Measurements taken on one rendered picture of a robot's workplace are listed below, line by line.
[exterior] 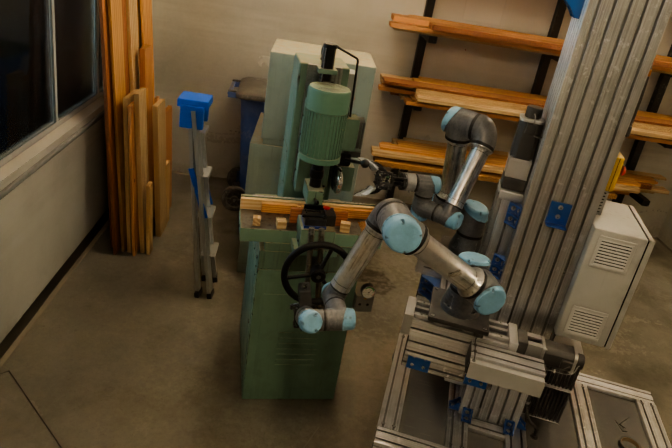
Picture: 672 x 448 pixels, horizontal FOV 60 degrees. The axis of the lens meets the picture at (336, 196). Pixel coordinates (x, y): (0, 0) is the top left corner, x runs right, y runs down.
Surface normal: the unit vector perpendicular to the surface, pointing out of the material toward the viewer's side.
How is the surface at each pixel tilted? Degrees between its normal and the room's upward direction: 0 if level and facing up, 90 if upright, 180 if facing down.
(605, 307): 90
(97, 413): 0
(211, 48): 90
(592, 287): 90
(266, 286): 90
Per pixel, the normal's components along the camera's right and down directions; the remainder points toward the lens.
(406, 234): 0.05, 0.34
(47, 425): 0.16, -0.91
